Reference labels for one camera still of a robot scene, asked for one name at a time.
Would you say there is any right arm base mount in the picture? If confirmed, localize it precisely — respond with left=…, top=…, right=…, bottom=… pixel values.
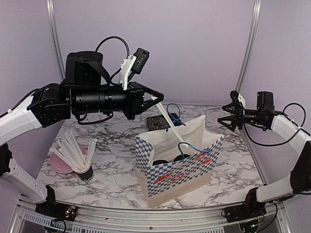
left=221, top=188, right=267, bottom=223

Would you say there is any white straw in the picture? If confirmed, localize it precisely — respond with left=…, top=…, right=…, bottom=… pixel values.
left=147, top=148, right=155, bottom=167
left=156, top=102, right=184, bottom=142

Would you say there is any black cup holding straws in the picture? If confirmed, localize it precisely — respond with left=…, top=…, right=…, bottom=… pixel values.
left=72, top=164, right=94, bottom=182

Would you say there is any aluminium front rail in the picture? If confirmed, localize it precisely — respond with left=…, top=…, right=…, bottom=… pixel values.
left=7, top=195, right=293, bottom=233

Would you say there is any black plastic cup lid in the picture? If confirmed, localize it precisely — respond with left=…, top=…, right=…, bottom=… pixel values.
left=173, top=154, right=190, bottom=162

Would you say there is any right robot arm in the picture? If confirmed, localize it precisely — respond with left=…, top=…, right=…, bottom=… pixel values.
left=218, top=90, right=311, bottom=217

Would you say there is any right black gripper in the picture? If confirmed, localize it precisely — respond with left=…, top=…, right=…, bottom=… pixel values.
left=218, top=102, right=263, bottom=132

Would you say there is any pink round plate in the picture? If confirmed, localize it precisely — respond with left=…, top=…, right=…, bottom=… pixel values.
left=50, top=145, right=88, bottom=175

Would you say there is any black floral square plate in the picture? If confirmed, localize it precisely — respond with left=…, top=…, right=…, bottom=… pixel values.
left=146, top=113, right=182, bottom=131

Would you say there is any right aluminium frame post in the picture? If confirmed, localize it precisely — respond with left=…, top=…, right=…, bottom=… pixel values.
left=235, top=0, right=262, bottom=93

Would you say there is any blue checkered paper bag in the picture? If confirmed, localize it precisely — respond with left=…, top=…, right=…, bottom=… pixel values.
left=135, top=115, right=224, bottom=207

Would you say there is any aluminium frame post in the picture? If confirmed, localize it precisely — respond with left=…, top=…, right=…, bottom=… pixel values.
left=235, top=0, right=262, bottom=93
left=46, top=0, right=65, bottom=80

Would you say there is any left aluminium frame post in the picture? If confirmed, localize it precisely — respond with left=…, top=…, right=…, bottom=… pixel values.
left=46, top=0, right=65, bottom=80

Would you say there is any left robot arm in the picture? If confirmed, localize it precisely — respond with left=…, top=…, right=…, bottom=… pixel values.
left=0, top=48, right=164, bottom=216

